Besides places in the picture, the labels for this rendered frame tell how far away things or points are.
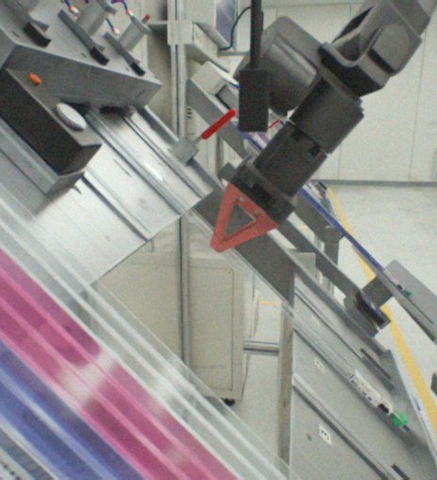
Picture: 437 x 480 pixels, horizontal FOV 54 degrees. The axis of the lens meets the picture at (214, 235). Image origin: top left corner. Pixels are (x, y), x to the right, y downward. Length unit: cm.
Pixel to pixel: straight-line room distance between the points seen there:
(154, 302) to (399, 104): 705
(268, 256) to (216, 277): 87
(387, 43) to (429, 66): 792
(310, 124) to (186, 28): 105
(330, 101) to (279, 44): 7
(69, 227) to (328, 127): 25
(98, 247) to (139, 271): 130
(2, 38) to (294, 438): 36
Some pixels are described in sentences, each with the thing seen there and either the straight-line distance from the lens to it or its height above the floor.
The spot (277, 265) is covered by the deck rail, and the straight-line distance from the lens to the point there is 69.
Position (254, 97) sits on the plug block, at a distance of 34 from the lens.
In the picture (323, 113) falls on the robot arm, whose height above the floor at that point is 109.
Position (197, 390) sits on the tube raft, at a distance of 27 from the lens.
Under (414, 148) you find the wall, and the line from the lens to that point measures 831.
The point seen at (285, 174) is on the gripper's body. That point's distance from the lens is 43.
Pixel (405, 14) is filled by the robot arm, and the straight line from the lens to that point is 50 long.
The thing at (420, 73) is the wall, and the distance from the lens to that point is 833.
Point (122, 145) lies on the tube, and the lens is 49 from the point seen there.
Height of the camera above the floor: 108
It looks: 15 degrees down
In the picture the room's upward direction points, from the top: straight up
